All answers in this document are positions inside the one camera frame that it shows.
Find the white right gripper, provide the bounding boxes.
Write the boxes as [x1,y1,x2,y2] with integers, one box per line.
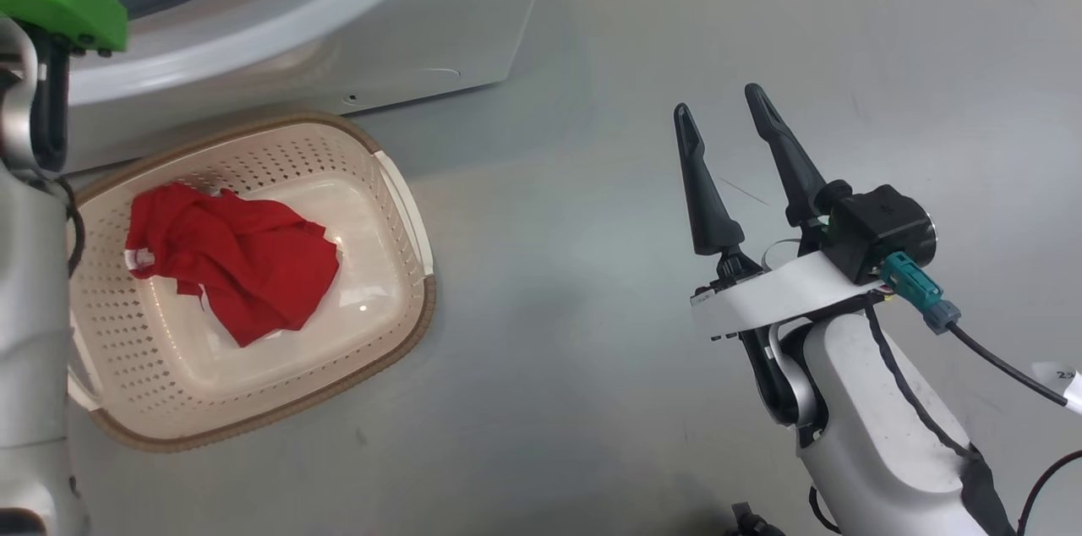
[674,83,887,342]

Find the red garment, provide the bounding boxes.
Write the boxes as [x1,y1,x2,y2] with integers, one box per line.
[124,183,341,348]

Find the white front-load washing machine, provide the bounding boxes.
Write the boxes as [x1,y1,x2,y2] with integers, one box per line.
[0,0,559,175]

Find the cream perforated laundry basket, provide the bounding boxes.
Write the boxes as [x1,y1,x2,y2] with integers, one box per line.
[66,112,438,452]

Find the right camera cable teal plug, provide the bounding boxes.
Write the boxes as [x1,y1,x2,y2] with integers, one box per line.
[879,253,1068,408]

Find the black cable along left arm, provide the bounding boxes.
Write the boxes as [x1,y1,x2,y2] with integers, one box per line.
[51,177,87,279]

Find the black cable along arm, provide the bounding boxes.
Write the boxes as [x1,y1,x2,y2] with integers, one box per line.
[51,177,87,279]
[862,299,981,461]

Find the black cable along right arm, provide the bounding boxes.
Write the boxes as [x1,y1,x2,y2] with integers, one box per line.
[862,299,981,461]

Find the white cable label tag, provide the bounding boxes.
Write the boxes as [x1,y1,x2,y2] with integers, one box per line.
[1033,361,1082,416]

